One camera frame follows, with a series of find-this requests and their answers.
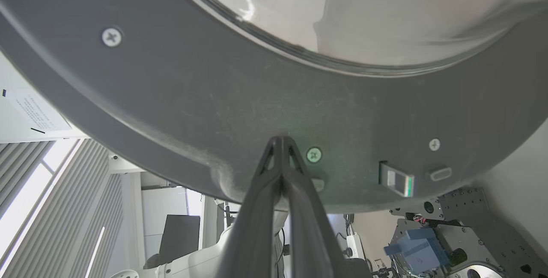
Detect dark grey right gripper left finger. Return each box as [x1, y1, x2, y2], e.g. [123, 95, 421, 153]
[216, 136, 284, 278]

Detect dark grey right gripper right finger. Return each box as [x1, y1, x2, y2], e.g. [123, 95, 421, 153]
[282, 136, 348, 278]

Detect dark grey washing machine door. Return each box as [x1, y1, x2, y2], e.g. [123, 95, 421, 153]
[0, 0, 548, 214]

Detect metal door latch hook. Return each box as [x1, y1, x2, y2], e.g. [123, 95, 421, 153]
[379, 161, 415, 197]

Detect white power strip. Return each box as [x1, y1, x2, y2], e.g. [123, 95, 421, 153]
[346, 233, 365, 260]

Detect white robot waist column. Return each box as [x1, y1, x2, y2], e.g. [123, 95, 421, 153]
[109, 222, 288, 278]

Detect dark flat monitor screen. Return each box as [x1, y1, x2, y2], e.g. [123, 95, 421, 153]
[158, 215, 201, 266]

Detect blue electronics box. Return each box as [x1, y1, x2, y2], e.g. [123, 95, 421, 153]
[384, 228, 450, 272]

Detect white paper notice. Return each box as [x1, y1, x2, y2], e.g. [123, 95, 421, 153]
[2, 89, 72, 134]

